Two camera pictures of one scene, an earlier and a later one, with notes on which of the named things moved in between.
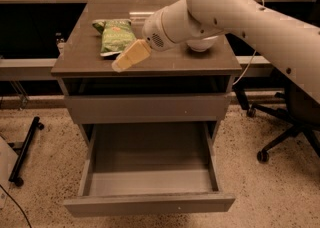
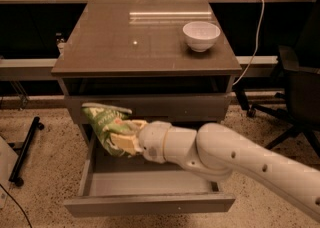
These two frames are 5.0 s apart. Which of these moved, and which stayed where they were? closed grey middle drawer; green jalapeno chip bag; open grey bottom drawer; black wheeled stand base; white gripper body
Moved: white gripper body; green jalapeno chip bag
Stayed: closed grey middle drawer; open grey bottom drawer; black wheeled stand base
